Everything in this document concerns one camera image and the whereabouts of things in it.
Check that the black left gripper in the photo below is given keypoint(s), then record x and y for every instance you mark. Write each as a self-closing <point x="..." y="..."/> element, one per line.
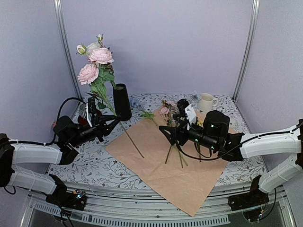
<point x="107" y="128"/>

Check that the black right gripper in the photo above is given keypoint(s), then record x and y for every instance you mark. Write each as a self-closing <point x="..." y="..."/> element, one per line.
<point x="172" y="129"/>

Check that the peach wrapping paper sheet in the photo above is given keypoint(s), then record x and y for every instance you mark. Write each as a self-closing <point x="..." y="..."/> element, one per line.
<point x="145" y="151"/>

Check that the white rose stem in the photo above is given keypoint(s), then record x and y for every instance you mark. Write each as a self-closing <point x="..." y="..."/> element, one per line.
<point x="102" y="58"/>

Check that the pink rose stem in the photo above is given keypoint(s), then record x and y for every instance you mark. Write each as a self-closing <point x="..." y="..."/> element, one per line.
<point x="89" y="76"/>

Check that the green paper flower bouquet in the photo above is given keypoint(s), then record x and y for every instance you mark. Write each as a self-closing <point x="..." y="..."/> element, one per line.
<point x="186" y="127"/>

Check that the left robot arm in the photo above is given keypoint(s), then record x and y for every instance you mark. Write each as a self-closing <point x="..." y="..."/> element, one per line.
<point x="63" y="152"/>

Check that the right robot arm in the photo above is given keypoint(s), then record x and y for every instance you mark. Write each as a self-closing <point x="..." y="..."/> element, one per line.
<point x="239" y="146"/>

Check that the black tall vase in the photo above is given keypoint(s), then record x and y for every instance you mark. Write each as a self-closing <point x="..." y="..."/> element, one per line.
<point x="121" y="102"/>

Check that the red floral saucer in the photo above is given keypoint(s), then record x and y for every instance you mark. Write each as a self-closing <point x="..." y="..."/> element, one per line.
<point x="82" y="121"/>

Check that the black white striped cup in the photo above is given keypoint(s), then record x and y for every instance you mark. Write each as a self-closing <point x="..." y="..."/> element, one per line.
<point x="82" y="111"/>

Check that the blue hydrangea stem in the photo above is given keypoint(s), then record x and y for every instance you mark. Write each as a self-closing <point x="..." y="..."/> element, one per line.
<point x="134" y="103"/>

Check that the cream ceramic mug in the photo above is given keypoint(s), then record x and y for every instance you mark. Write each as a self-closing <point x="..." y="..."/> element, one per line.
<point x="207" y="102"/>

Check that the red patterned bowl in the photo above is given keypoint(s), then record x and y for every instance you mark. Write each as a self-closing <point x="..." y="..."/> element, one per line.
<point x="54" y="124"/>

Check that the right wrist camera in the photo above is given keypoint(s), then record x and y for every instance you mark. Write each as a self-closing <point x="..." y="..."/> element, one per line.
<point x="186" y="112"/>

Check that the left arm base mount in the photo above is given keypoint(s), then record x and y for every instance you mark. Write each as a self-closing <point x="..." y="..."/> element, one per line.
<point x="62" y="198"/>

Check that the aluminium frame rail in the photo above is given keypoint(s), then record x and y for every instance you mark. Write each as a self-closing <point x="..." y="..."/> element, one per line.
<point x="124" y="207"/>

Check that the left aluminium post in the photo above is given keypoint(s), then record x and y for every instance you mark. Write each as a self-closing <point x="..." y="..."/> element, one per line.
<point x="66" y="50"/>

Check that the aluminium post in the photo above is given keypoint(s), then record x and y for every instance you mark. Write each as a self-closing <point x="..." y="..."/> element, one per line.
<point x="247" y="50"/>
<point x="66" y="50"/>

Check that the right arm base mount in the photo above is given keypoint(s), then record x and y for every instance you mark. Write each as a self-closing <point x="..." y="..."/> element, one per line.
<point x="253" y="197"/>

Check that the right aluminium post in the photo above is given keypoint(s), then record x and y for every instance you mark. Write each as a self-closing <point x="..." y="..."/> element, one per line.
<point x="247" y="50"/>

